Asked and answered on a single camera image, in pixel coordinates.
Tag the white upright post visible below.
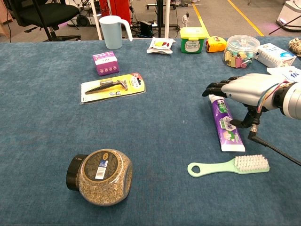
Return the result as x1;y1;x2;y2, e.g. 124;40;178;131
164;0;171;39

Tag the mint green scrubbing brush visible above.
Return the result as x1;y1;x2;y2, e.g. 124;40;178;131
187;154;270;178

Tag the white tissue pack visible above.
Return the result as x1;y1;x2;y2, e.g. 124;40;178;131
254;43;297;67

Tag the yellow-lidded green box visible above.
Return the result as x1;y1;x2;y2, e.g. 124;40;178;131
180;26;207;54

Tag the coiled beige rope bundle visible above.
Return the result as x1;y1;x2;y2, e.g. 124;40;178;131
288;37;301;57

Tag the black-lidded jar of seeds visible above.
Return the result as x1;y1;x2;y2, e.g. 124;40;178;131
65;148;134;207

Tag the white printed pouch bag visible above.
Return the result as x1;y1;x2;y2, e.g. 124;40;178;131
267;65;301;83

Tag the purple white toothpaste tube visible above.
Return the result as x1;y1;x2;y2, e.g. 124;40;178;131
208;94;246;153

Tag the yellow tape measure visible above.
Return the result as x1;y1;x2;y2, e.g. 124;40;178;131
206;36;228;53

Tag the light blue white-handled pitcher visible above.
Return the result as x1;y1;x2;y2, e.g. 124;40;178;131
99;15;134;50

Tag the blue fabric table mat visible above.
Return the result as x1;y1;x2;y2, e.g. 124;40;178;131
0;35;301;226

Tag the black upright box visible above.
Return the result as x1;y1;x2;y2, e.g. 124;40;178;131
140;20;153;38

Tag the white slanted table leg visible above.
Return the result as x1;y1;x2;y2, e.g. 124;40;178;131
90;0;103;40

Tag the black light stand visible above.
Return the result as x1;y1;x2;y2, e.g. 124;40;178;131
34;0;55;42

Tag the red cabinet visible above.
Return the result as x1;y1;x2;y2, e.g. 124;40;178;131
98;0;132;25

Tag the black office chair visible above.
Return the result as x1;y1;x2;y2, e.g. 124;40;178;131
4;0;82;42

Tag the small purple box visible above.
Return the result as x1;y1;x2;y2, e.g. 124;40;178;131
92;51;120;76

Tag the white machine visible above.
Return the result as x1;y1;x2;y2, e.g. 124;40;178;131
275;0;301;32

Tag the yellow razor blister pack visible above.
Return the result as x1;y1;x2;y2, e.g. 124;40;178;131
79;72;146;105

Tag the white red snack packet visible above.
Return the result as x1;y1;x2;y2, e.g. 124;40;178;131
146;37;176;55

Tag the clear jar of binder clips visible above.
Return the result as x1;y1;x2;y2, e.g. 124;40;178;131
222;34;261;69

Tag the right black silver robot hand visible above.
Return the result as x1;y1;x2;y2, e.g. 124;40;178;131
202;73;290;129

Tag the black right hand cable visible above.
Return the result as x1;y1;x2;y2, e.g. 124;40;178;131
248;124;301;167

